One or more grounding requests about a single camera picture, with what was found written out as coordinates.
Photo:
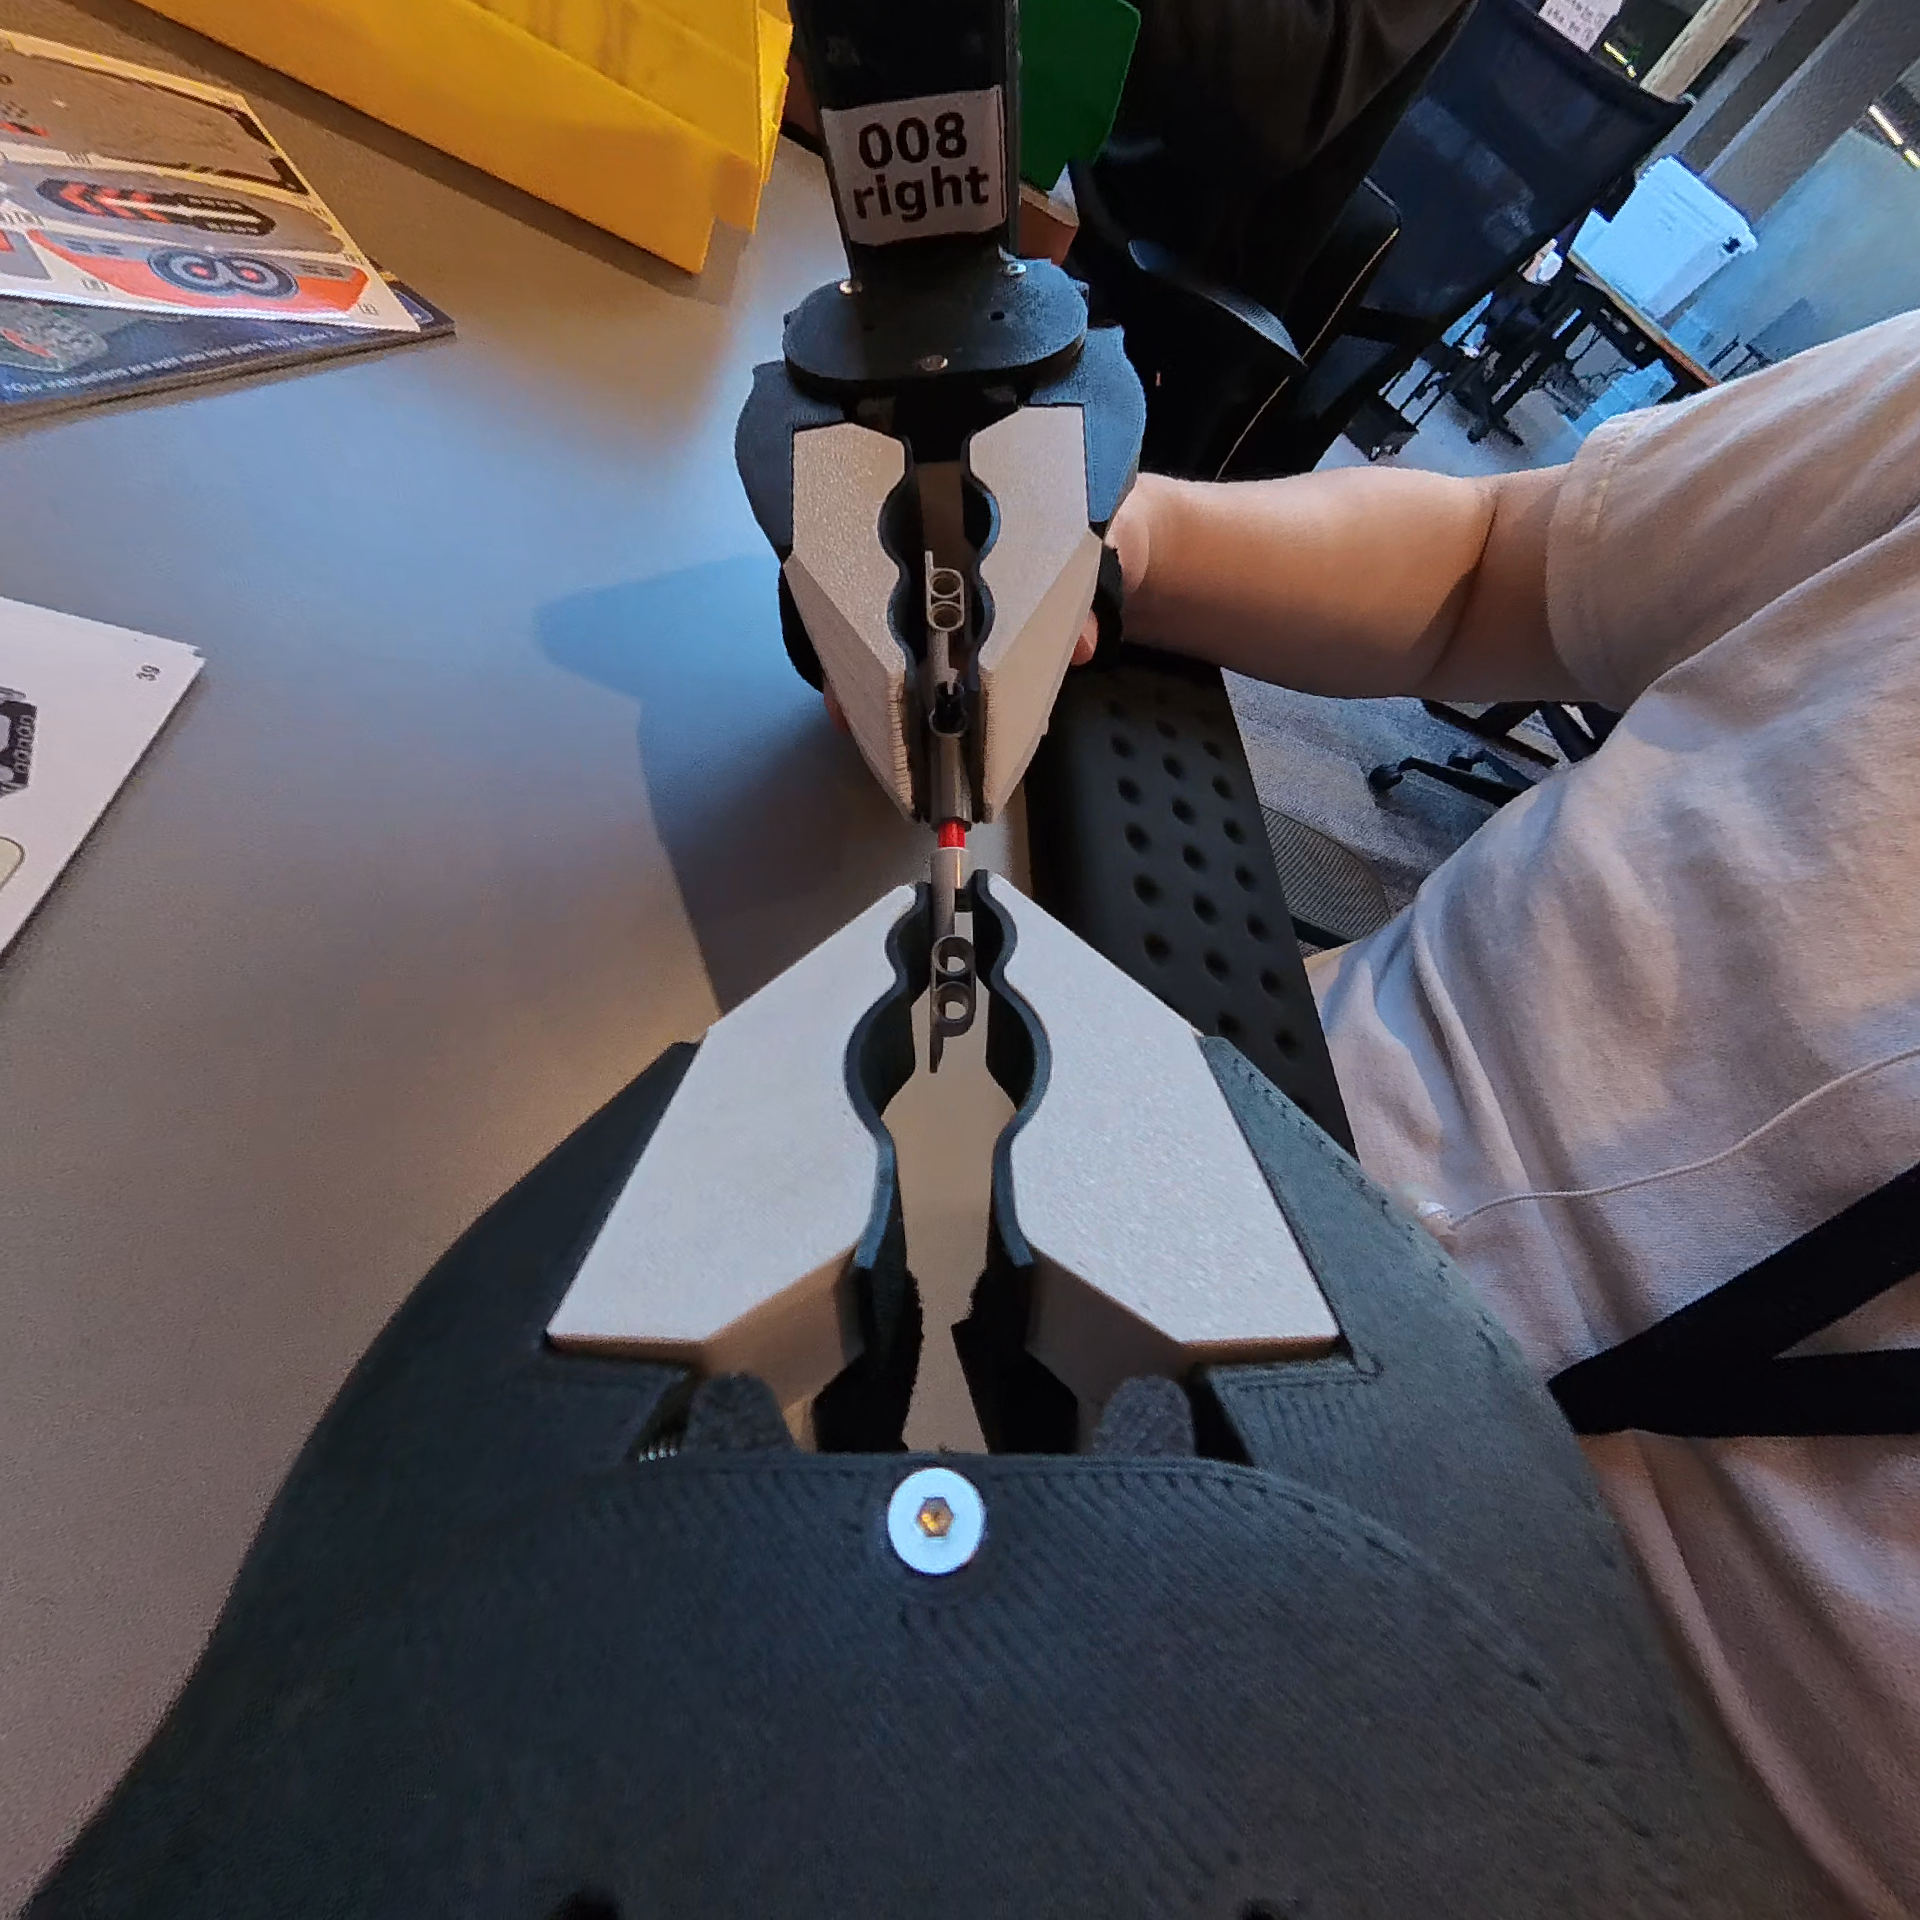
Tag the green plastic bin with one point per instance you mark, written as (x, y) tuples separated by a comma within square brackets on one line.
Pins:
[(1080, 77)]

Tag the black mesh office chair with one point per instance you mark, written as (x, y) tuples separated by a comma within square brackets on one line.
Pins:
[(1501, 181)]

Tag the person's right hand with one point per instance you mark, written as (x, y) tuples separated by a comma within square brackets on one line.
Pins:
[(1128, 534)]

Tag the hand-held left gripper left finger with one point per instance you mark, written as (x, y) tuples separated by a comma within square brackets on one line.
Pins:
[(721, 1202)]

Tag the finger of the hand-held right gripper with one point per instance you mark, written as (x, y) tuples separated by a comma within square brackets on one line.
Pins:
[(839, 571), (1044, 571)]

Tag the black perforated chair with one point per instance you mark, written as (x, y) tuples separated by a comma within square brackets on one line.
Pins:
[(1185, 901)]

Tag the person's white t-shirt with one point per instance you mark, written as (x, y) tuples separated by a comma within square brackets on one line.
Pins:
[(1724, 901)]

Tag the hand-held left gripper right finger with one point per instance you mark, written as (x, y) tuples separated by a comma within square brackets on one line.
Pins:
[(1156, 1202)]

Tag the black office chair base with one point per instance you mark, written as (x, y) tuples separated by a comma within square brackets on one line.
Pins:
[(1501, 751)]

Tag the person's right forearm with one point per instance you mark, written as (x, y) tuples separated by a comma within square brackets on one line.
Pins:
[(1350, 586)]

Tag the open white instruction booklet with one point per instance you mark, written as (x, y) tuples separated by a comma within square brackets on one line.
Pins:
[(76, 751)]

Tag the grey building brick piece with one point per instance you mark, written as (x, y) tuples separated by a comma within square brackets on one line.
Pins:
[(953, 974), (944, 661)]

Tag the white storage box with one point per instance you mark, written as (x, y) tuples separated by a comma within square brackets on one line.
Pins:
[(1665, 242)]

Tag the sticker sheet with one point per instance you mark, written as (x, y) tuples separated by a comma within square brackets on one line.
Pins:
[(181, 196)]

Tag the yellow plastic bin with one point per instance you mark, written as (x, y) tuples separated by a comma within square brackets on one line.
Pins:
[(524, 107)]

